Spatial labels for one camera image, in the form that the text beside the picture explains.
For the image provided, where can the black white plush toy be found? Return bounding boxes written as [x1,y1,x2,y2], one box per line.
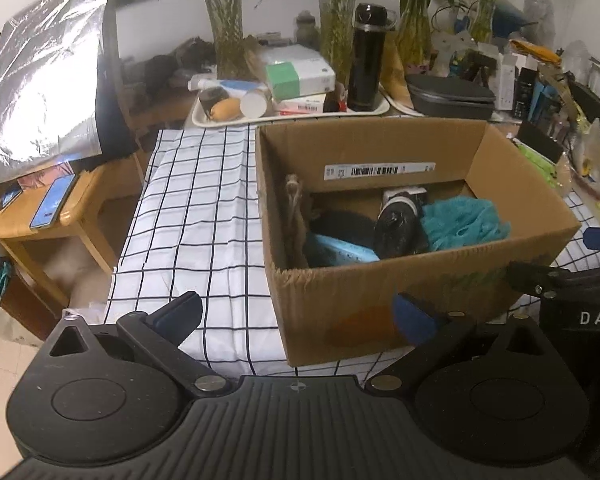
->
[373,186,429,259]

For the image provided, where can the red white flat box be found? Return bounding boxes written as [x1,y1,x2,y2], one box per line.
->
[273,94,326,115]

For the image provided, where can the white blue spray bottle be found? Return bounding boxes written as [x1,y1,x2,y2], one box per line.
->
[186,74,268,98]

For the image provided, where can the cardboard box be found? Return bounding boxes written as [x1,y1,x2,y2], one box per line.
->
[256,117,580,367]

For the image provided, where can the green white tissue box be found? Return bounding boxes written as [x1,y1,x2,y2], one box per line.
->
[265,58,336,101]

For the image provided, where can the white cylindrical container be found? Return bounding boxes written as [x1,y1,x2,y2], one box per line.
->
[239,89,271,119]

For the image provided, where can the black thermos bottle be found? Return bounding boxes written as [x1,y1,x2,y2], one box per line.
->
[347,3,396,112]

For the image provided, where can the light blue comb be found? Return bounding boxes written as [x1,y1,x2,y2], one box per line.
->
[303,233,379,268]

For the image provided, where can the tan egg-shaped pouch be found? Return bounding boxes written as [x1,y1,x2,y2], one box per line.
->
[209,98,242,122]

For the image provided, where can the dark grey zip case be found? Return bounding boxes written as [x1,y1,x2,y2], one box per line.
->
[405,74,495,120]

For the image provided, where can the blue screen smartphone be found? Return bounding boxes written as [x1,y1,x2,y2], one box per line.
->
[30,174,78,230]

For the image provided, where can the white black grid tablecloth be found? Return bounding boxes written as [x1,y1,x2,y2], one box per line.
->
[107,126,600,379]

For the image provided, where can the teal mesh bath pouf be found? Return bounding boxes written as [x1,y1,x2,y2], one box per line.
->
[420,196,510,252]

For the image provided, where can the wooden stool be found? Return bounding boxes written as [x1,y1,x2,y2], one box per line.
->
[0,162,119,308]

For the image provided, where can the middle bamboo plant vase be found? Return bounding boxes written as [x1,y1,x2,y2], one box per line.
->
[318,0,356,86]

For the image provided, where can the white plastic tray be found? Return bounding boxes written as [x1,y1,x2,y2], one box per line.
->
[189,88,392,129]

